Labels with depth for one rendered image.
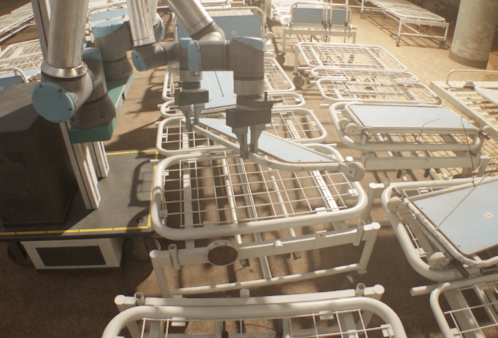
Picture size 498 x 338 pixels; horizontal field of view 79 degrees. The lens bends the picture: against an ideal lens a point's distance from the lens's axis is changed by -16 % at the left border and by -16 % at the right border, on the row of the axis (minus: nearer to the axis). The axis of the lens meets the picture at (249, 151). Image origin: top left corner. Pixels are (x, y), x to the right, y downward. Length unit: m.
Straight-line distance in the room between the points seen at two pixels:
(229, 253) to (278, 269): 0.60
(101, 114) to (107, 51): 0.47
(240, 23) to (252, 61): 1.99
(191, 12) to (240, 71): 0.25
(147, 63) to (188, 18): 0.36
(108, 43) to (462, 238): 1.69
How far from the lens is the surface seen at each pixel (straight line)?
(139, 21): 1.41
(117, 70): 1.77
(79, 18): 1.09
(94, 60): 1.30
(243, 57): 0.99
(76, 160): 1.66
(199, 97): 1.40
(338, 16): 4.36
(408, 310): 1.82
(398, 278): 1.92
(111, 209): 1.77
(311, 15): 4.29
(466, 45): 5.70
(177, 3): 1.11
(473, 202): 1.61
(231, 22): 2.96
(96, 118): 1.35
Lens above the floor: 1.44
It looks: 33 degrees down
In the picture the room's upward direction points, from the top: straight up
